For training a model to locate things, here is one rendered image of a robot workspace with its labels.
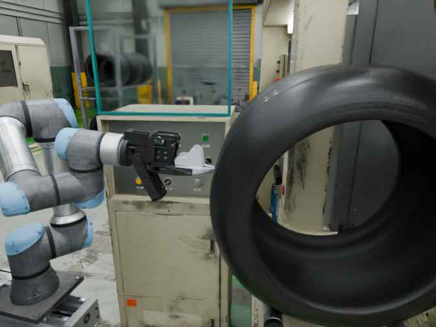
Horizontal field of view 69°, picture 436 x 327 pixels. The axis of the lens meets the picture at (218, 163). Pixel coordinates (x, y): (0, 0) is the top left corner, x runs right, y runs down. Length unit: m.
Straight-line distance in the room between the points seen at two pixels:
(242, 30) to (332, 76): 9.58
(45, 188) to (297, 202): 0.71
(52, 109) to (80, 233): 0.43
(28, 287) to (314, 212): 0.96
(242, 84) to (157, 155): 9.46
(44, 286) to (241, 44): 9.39
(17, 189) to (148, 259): 0.90
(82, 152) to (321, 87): 0.52
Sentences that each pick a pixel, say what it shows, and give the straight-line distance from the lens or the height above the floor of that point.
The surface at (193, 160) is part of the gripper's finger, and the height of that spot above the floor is 1.27.
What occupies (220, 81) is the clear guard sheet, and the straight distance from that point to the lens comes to 1.26.
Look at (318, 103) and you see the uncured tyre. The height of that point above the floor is 1.40.
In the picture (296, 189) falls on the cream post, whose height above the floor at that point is 1.09.
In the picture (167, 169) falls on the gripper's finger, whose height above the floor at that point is 1.25.
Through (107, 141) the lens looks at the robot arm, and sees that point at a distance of 0.74.
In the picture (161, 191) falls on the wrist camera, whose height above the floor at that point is 1.19.
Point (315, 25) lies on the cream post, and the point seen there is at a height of 1.57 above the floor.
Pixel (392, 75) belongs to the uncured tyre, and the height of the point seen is 1.45.
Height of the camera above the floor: 1.47
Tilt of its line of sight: 18 degrees down
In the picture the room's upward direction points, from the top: straight up
